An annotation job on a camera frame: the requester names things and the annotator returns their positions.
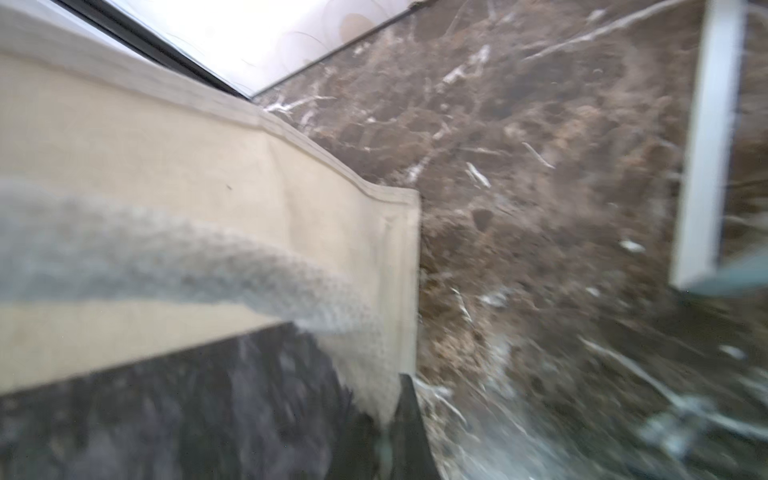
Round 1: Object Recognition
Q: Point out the cream canvas grocery bag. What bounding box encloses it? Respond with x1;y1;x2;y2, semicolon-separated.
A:
1;1;420;479

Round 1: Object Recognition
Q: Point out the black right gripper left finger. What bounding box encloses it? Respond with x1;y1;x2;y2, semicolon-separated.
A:
326;407;380;480

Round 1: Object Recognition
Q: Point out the teal plastic basket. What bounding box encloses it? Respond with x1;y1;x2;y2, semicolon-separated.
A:
687;245;767;296

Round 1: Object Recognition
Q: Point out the white wire wooden shelf rack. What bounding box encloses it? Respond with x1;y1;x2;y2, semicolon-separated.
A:
669;1;748;295

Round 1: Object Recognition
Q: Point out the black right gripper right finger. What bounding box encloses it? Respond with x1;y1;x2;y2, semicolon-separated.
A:
389;374;441;480

